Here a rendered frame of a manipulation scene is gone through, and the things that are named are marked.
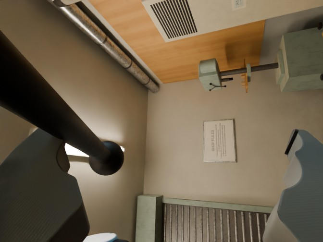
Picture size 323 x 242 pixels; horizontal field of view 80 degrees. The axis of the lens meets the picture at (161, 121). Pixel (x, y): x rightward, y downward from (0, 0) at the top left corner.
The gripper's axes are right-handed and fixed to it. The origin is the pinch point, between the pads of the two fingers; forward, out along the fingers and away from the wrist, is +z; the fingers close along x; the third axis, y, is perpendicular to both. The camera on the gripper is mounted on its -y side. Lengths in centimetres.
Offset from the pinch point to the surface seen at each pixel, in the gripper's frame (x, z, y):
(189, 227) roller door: 38, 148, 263
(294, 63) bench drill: 119, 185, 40
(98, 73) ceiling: -86, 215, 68
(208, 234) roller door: 62, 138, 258
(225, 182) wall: 85, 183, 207
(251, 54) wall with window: 105, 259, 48
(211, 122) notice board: 67, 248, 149
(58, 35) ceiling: -107, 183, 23
